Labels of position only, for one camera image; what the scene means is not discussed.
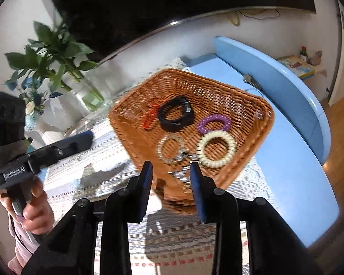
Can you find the brown wicker basket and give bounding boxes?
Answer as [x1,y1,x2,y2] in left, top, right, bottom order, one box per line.
[108,68,276,215]

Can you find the person's left forearm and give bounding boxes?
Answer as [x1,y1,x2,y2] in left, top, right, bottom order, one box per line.
[7,222,46,275]

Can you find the yellow cable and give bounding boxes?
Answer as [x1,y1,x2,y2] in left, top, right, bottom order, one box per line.
[226,8,280,26]

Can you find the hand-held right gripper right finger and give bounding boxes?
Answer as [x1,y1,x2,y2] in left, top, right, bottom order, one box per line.
[189,161,323,275]

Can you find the green bamboo plant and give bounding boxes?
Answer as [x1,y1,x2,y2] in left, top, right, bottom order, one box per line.
[4,20,99,98]

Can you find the purple coil hair tie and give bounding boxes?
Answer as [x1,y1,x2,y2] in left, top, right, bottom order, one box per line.
[197,114,232,135]

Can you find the clear bead bracelet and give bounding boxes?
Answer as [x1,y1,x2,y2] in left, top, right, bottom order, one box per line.
[156,134,187,165]

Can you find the colourful picture book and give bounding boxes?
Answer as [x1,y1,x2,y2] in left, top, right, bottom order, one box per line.
[277,54,316,80]

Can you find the cream coil hair tie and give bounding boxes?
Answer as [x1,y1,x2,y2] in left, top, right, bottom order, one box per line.
[195,131,237,168]

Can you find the silver chain bracelet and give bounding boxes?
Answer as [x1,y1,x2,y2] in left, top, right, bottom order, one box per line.
[168,149,200,194]

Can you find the small pink figurine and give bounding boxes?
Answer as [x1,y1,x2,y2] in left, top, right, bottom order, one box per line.
[310,50,323,65]

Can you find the metal key bunch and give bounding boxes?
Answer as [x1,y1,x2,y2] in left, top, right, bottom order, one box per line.
[243,73,264,92]

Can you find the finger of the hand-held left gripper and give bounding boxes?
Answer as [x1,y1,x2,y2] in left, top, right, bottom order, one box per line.
[30,130,93,167]

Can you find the striped woven table mat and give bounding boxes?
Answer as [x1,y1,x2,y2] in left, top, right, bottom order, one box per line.
[43,57,276,275]

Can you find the clear glass vase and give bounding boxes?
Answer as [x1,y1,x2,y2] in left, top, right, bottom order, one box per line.
[60,69,115,113]

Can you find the person's left hand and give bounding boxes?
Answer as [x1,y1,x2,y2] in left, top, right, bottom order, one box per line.
[0,176,55,235]

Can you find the black wrist watch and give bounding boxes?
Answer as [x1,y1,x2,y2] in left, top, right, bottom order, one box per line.
[158,95,195,133]

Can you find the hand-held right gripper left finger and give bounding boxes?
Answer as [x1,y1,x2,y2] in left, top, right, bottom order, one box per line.
[21,161,154,275]

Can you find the red string bracelet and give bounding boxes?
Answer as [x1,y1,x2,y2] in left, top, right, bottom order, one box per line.
[142,99,161,132]

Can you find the white ribbed vase with flowers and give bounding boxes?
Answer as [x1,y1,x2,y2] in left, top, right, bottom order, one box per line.
[17,89,64,127]

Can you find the dark monitor screen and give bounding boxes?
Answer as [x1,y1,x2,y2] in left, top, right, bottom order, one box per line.
[40,0,316,63]

